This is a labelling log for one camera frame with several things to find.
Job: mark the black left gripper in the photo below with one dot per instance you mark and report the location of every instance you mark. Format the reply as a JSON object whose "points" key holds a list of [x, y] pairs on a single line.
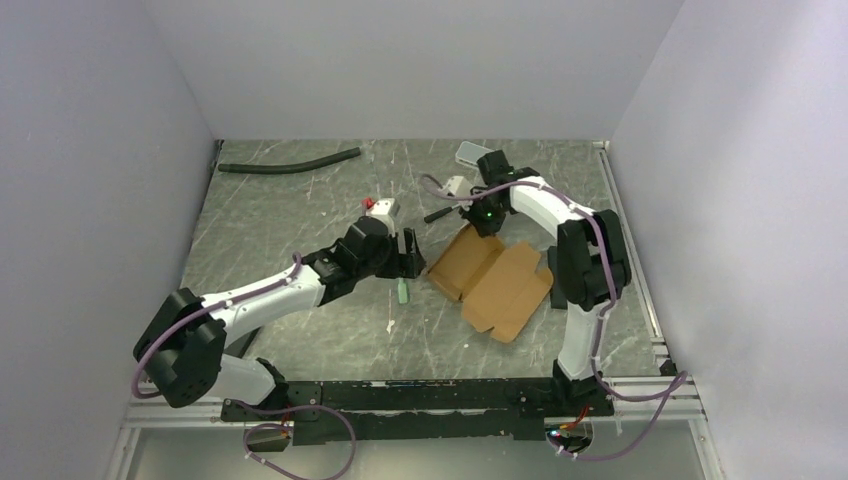
{"points": [[409, 265]]}

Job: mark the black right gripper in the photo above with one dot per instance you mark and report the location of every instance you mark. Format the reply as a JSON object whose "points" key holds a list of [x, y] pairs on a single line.
{"points": [[483, 229]]}

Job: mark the green plastic tube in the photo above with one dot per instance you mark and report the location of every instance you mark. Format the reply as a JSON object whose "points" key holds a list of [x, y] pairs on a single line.
{"points": [[402, 290]]}

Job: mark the brown cardboard box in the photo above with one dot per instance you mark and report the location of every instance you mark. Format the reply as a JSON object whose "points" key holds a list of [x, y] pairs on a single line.
{"points": [[499, 287]]}

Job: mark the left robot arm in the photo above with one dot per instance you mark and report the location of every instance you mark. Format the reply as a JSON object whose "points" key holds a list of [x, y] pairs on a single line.
{"points": [[181, 355]]}

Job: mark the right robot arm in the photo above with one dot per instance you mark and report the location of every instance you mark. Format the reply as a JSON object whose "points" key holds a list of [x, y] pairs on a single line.
{"points": [[589, 259]]}

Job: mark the small hammer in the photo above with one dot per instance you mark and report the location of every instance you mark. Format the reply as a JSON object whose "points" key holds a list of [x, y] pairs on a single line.
{"points": [[434, 216]]}

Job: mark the white plastic container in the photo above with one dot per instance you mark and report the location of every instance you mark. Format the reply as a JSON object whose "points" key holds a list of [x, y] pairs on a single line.
{"points": [[469, 153]]}

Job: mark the black rectangular pad right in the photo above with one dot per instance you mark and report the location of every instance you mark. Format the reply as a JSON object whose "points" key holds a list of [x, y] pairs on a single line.
{"points": [[557, 298]]}

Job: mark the black rectangular pad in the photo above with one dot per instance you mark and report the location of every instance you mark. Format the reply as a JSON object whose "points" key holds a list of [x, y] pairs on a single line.
{"points": [[239, 348], [557, 298]]}

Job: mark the black rectangular pad left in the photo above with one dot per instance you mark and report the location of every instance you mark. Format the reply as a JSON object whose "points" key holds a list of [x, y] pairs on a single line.
{"points": [[239, 348]]}

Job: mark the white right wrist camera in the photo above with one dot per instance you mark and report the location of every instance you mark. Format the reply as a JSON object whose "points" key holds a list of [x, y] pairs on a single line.
{"points": [[457, 186]]}

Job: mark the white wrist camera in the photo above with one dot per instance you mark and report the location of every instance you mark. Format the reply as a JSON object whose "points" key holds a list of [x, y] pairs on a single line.
{"points": [[457, 186], [383, 209]]}

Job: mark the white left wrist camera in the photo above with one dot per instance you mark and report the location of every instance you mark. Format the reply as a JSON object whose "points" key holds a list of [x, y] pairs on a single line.
{"points": [[383, 209]]}

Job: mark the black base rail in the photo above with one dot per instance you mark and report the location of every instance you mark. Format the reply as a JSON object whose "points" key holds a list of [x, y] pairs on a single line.
{"points": [[328, 411]]}

